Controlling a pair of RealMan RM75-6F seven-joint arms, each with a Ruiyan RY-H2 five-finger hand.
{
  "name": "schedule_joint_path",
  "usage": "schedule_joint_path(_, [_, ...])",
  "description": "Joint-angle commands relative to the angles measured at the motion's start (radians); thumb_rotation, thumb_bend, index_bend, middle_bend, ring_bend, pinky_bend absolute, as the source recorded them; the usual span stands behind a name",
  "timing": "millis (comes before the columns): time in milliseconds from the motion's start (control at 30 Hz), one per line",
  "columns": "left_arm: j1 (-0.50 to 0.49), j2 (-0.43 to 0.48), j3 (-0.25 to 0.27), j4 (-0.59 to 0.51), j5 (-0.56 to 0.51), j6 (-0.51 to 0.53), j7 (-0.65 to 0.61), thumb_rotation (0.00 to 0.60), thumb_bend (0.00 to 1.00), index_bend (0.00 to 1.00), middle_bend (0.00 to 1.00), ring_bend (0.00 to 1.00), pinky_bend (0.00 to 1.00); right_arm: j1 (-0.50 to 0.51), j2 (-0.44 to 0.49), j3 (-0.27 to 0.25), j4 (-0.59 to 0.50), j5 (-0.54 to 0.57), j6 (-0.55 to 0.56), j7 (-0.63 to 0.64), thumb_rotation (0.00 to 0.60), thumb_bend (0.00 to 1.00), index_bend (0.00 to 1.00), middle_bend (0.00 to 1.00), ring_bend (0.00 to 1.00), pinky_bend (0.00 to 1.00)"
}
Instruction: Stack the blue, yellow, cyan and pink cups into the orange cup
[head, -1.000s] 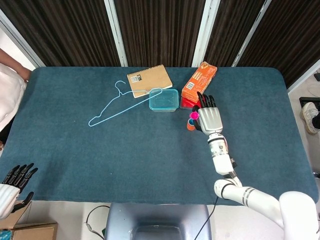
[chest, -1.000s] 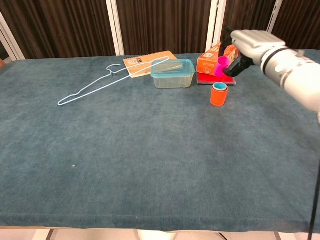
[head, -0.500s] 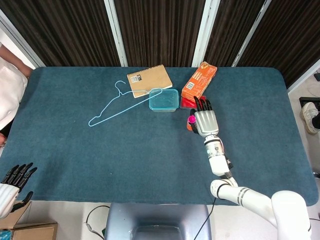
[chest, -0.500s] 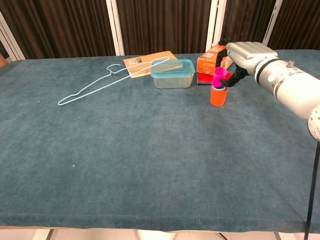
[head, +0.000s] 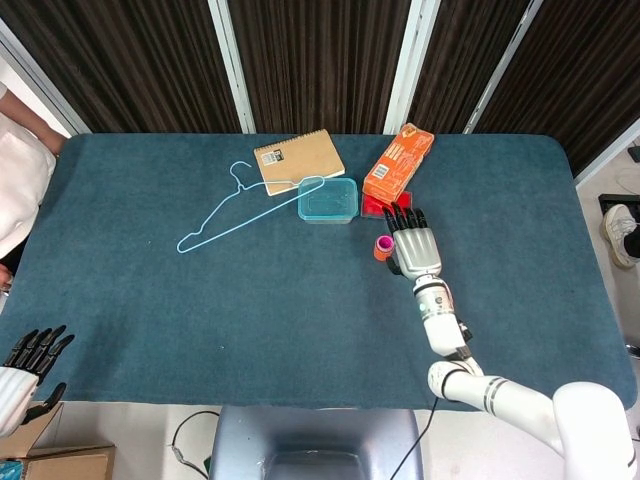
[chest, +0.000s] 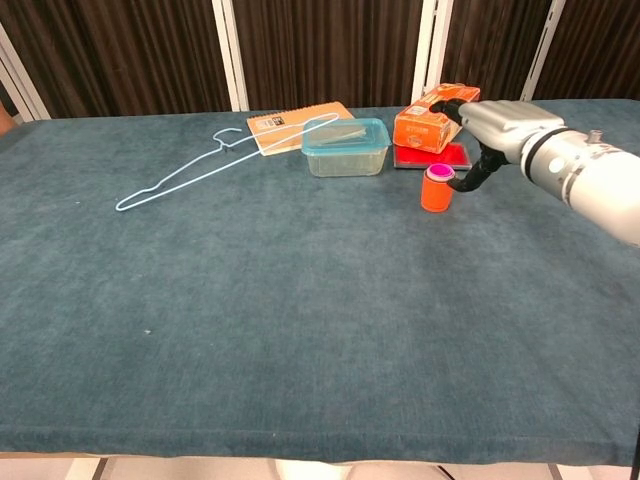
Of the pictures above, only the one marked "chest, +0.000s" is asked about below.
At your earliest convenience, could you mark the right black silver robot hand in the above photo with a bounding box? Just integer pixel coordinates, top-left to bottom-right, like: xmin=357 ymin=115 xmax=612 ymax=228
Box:
xmin=432 ymin=97 xmax=567 ymax=196

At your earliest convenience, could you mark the red ink pad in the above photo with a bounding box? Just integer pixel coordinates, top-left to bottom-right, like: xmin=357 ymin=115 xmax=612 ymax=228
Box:
xmin=391 ymin=141 xmax=473 ymax=172

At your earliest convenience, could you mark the orange cardboard box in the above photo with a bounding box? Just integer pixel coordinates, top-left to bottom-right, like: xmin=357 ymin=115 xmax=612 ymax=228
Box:
xmin=392 ymin=82 xmax=482 ymax=154

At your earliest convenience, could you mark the dark room divider panel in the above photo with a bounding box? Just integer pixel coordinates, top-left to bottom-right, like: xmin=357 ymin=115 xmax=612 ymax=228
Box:
xmin=0 ymin=0 xmax=237 ymax=120
xmin=532 ymin=0 xmax=640 ymax=102
xmin=232 ymin=0 xmax=427 ymax=112
xmin=438 ymin=0 xmax=554 ymax=102

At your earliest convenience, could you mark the orange plastic cup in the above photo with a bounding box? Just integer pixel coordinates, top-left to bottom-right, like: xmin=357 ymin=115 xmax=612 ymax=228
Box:
xmin=419 ymin=166 xmax=456 ymax=214

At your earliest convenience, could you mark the teal transparent plastic container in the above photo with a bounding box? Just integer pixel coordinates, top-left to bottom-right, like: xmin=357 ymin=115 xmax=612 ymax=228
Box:
xmin=300 ymin=117 xmax=393 ymax=179

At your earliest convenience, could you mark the brown spiral notebook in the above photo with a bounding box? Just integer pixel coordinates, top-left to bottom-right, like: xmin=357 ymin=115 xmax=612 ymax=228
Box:
xmin=245 ymin=101 xmax=356 ymax=158

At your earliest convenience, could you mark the blue velvet table cloth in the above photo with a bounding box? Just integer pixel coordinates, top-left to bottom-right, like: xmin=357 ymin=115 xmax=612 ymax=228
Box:
xmin=0 ymin=98 xmax=640 ymax=467

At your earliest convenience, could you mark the light blue wire hanger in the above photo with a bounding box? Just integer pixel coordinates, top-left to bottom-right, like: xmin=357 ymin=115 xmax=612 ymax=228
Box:
xmin=115 ymin=113 xmax=339 ymax=213

